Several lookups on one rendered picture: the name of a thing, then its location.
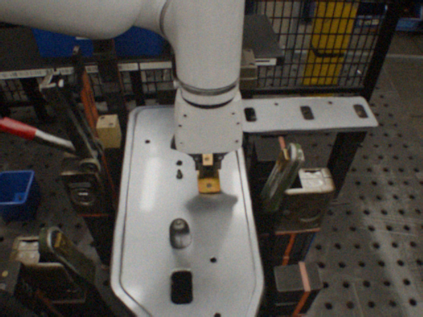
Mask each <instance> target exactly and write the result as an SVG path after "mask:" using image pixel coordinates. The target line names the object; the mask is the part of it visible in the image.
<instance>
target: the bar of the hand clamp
mask: <svg viewBox="0 0 423 317"><path fill-rule="evenodd" d="M82 90H83V80H82V76H81V75H80V74H78V73H77V72H74V73H72V74H70V76H69V80H68V81H67V80H66V79H64V77H63V75H62V74H61V71H56V72H52V73H47V74H46V76H45V78H44V81H43V83H42V84H41V85H40V87H36V89H35V91H36V94H37V95H39V94H42V96H44V97H45V98H46V100H47V101H48V103H49V105H50V108H51V109H52V111H53V113H54V114H55V116H56V118H57V119H58V121H59V122H60V125H61V126H62V128H63V130H64V132H65V133H66V135H67V137H68V138H69V140H70V141H71V143H72V145H73V146H74V148H75V150H76V151H77V154H78V155H79V156H80V158H81V160H83V159H95V160H97V159H96V157H95V155H94V153H93V151H92V149H95V150H96V151H97V153H98V154H97V158H100V157H102V156H103V153H102V151H101V149H100V147H99V145H98V143H97V142H96V140H95V137H94V135H93V134H92V132H91V130H90V128H89V126H88V125H87V122H86V120H85V118H84V117H83V115H82V113H81V111H80V108H79V106H78V104H77V102H76V100H75V98H74V96H73V95H72V93H71V91H72V92H74V93H75V94H79V93H81V92H82ZM97 161H98V160H97Z"/></svg>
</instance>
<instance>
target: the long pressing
mask: <svg viewBox="0 0 423 317"><path fill-rule="evenodd" d="M174 111H175V104H169V105H152V106H137V108H134V109H132V110H131V111H130V113H129V114H128V122H127V128H126V135H125V139H124V149H123V155H122V165H121V171H120V181H119V188H118V197H117V204H116V219H115V224H114V235H113V240H112V250H111V252H112V255H111V261H110V270H109V282H108V283H109V289H110V292H111V294H112V295H113V297H114V299H115V300H116V302H117V303H118V304H119V305H120V306H121V307H122V308H123V309H124V310H125V311H126V312H127V313H128V314H129V315H130V316H131V317H214V314H215V313H220V314H221V317H257V314H258V309H260V305H261V302H262V297H263V294H264V287H265V284H266V281H265V276H264V268H263V265H262V257H261V253H260V245H259V241H258V233H257V229H256V221H255V216H254V209H253V205H252V197H251V192H250V185H249V177H248V173H247V165H246V160H245V152H243V147H241V148H240V149H238V150H236V151H231V152H229V154H228V155H226V156H225V158H224V159H223V160H222V161H221V170H219V179H220V186H221V189H220V191H218V192H209V193H200V192H199V191H198V175H197V170H194V161H193V160H192V157H190V156H188V155H187V154H183V153H181V152H179V151H178V150H173V149H171V148H170V143H171V139H172V137H173V135H174ZM146 140H150V142H149V143H145V141H146ZM178 160H181V161H182V165H180V166H178V165H177V161H178ZM178 169H181V172H182V175H183V177H182V178H177V177H176V176H177V170H178ZM177 218H181V219H185V220H186V221H187V222H188V224H189V226H190V236H191V242H190V245H189V246H187V247H186V248H183V249H177V248H174V247H173V245H172V244H171V238H169V225H170V223H171V221H173V220H175V219H177ZM211 258H215V259H216V260H217V261H215V262H214V263H213V262H210V259H211ZM176 271H177V272H184V271H187V272H189V273H191V274H192V290H193V300H192V302H191V303H190V304H175V303H173V302H172V299H171V294H172V290H171V275H172V274H173V273H174V272H176Z"/></svg>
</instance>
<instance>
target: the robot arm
mask: <svg viewBox="0 0 423 317"><path fill-rule="evenodd" d="M244 9H245V0H0V21H1V22H6V23H7V22H8V23H11V24H17V25H20V26H27V27H30V28H37V29H40V30H45V31H46V30H47V31H50V32H55V33H61V34H65V35H68V36H76V37H80V38H85V39H87V38H89V39H94V40H105V39H109V38H114V37H117V36H119V35H121V34H123V33H124V32H126V31H127V30H129V28H130V27H131V26H137V27H140V28H144V29H146V30H150V31H152V32H154V33H156V34H158V35H161V36H162V37H164V38H166V39H167V40H168V41H169V42H170V43H171V46H172V47H173V50H174V54H175V57H176V74H177V77H178V78H177V79H174V87H175V88H178V90H177V94H176V102H175V111H174V135H173V137H172V139H171V143H170V148H171V149H173V150H178V151H179V152H181V153H183V154H187V155H188V156H190V157H192V160H193V161H194V170H199V175H200V178H202V177H204V171H203V154H207V153H212V166H213V176H214V177H217V175H218V170H221V161H222V160H223V159H224V158H225V156H226V155H228V154H229V152H231V151H236V150H238V149H240V148H241V147H244V146H246V140H245V137H244V136H243V133H242V132H243V108H242V101H241V94H240V92H239V79H240V69H241V43H242V34H243V17H244Z"/></svg>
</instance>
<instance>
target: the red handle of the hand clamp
mask: <svg viewBox="0 0 423 317"><path fill-rule="evenodd" d="M0 126H1V130H2V131H5V132H7V133H10V134H13V135H16V136H18V137H22V138H24V139H27V140H29V141H36V142H38V143H41V144H44V145H47V146H50V147H53V148H55V149H59V151H63V152H65V153H69V154H71V155H75V156H77V157H80V156H79V155H78V154H77V151H76V150H75V148H74V146H73V145H72V143H71V142H70V141H67V140H65V139H62V138H59V137H56V136H54V135H51V134H49V133H45V132H43V131H39V130H38V129H37V128H35V127H32V126H29V125H26V124H24V123H21V122H18V121H16V120H12V119H11V118H8V117H5V118H4V119H2V118H1V119H0ZM92 151H93V153H94V155H95V157H96V158H97V154H98V153H97V151H96V150H95V149H92Z"/></svg>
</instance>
